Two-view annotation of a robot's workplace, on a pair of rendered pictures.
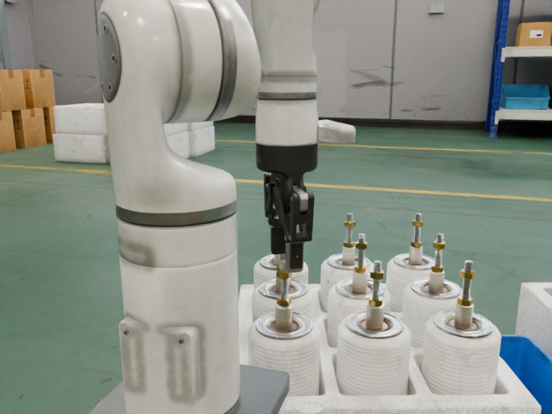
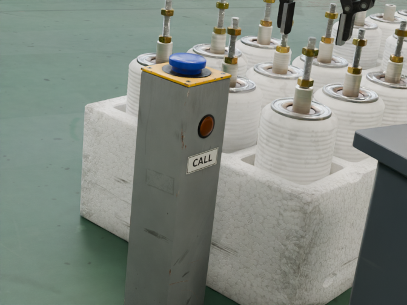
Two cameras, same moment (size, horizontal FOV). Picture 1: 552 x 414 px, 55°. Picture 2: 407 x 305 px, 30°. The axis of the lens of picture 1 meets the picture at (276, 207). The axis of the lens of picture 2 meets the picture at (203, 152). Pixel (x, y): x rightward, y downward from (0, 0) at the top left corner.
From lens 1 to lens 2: 77 cm
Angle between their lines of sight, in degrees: 48
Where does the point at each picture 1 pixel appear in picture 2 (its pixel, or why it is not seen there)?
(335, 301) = (277, 86)
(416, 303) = (326, 75)
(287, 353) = (333, 131)
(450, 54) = not seen: outside the picture
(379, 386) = not seen: hidden behind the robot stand
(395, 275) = (260, 59)
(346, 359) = (346, 130)
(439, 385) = not seen: hidden behind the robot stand
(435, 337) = (389, 94)
